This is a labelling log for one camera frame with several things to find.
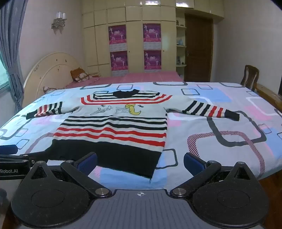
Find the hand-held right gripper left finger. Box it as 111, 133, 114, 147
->
26, 152, 112, 198

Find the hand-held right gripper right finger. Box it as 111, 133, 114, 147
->
170, 153, 256, 198

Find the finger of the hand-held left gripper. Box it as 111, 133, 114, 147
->
0, 145, 18, 155

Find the striped knit sweater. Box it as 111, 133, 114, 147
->
26, 90, 240, 179

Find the printed blanket with rectangles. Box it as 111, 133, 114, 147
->
0, 81, 282, 190

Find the small patterned pillow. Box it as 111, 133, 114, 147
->
43, 86, 65, 94

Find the window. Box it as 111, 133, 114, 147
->
0, 59, 10, 89

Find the cream rounded headboard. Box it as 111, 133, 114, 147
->
23, 52, 84, 106

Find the orange cartoon pillow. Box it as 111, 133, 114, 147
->
70, 68, 93, 83

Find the pink bed sheet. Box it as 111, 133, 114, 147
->
66, 71, 184, 89

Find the wooden chair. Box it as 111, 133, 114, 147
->
240, 65, 260, 91

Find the grey blue curtain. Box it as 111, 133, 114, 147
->
0, 0, 28, 100

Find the open corner shelf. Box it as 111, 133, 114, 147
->
176, 11, 188, 76

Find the dark wooden door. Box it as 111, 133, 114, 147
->
184, 14, 214, 82

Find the cream wardrobe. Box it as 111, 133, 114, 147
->
81, 0, 225, 77

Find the wooden bed frame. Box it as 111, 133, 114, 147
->
253, 83, 282, 109

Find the purple wall poster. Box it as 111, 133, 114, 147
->
143, 23, 163, 49
144, 50, 162, 73
108, 25, 127, 51
110, 51, 128, 71

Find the wall lamp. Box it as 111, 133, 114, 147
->
51, 11, 68, 29

